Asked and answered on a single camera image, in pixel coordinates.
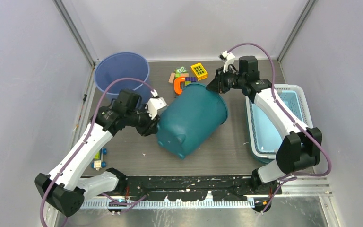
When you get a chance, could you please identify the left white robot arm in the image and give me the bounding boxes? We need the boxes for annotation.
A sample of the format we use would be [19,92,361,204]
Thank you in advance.
[35,89,167,217]

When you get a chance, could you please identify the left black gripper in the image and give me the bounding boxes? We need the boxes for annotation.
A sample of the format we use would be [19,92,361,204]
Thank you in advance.
[126,103,161,136]

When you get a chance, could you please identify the green patterned toy tile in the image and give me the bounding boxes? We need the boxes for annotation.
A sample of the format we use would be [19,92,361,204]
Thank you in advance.
[174,66,187,74]

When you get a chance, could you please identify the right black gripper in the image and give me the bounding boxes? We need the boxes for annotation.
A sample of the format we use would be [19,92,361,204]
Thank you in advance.
[206,67,244,95]

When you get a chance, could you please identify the light blue inner basket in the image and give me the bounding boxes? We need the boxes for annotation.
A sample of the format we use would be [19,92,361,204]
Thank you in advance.
[248,90,304,159]

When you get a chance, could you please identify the orange horseshoe toy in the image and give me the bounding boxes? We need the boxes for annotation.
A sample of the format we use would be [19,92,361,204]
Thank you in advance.
[173,77,186,95]

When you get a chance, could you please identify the white plastic basket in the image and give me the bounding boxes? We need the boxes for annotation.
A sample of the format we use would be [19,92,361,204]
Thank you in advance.
[245,84,320,161]

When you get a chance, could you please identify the beige toy block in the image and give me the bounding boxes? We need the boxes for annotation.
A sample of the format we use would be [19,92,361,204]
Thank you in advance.
[168,72,176,83]

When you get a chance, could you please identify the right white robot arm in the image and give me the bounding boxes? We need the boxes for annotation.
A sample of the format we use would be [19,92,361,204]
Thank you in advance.
[206,52,322,194]

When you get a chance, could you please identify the toy train blocks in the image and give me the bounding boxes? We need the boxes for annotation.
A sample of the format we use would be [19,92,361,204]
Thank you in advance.
[90,148,107,170]

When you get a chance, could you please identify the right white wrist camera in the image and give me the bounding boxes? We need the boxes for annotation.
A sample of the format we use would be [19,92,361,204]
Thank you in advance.
[219,51,236,73]

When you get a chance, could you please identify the teal plastic bucket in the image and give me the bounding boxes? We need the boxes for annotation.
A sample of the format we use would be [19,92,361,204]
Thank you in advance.
[156,83,228,159]

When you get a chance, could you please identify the yellow grid toy block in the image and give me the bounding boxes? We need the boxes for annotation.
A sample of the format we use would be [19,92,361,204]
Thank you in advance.
[190,63,208,81]

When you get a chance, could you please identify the blue plastic bucket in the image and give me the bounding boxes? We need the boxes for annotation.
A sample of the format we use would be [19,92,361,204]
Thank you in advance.
[94,52,151,103]

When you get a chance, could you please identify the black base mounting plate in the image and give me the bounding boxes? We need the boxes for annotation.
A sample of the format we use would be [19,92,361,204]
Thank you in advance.
[107,175,278,202]

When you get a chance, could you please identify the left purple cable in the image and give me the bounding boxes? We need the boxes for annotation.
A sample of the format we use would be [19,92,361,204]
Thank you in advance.
[39,78,157,227]

